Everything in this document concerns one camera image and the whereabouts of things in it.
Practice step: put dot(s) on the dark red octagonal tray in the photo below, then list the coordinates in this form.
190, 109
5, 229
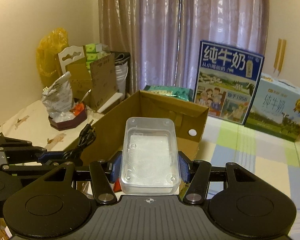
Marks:
69, 124

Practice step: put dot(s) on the small brown cardboard carton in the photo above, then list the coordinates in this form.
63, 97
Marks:
103, 79

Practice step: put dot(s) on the yellow plastic bag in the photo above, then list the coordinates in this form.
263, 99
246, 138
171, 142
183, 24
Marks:
47, 60

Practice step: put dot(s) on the light blue milk carton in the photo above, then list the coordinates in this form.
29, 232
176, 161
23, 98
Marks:
276, 108

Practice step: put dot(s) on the crumpled silver foil bag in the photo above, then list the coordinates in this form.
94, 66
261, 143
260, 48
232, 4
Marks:
58, 98

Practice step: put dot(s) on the teal green packet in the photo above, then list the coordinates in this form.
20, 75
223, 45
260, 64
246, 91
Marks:
181, 93

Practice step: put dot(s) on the red snack packet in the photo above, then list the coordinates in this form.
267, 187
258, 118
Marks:
117, 186

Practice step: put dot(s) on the clear plastic container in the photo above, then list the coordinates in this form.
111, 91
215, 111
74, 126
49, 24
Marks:
150, 164

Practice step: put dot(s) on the white shopping bag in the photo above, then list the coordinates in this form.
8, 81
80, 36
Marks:
122, 60

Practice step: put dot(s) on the wooden wall hanger strips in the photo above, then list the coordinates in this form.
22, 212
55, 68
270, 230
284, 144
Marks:
280, 55

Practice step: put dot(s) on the green tissue packs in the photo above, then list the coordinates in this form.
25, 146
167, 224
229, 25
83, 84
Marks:
94, 52

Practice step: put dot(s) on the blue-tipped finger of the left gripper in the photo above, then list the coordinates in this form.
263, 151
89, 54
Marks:
54, 155

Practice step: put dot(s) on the pink sheer curtain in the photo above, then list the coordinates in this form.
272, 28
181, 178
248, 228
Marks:
163, 36

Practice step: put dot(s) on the brown cardboard box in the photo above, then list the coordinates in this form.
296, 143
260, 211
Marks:
189, 120

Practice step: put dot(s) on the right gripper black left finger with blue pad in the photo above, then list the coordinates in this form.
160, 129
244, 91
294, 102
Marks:
103, 174

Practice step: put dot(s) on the checked blue green tablecloth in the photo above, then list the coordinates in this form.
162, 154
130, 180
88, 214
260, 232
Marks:
275, 160

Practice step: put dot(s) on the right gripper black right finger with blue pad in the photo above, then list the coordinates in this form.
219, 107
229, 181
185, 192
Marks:
195, 174

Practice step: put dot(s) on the dark blue milk carton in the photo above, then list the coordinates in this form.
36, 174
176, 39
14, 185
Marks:
227, 80

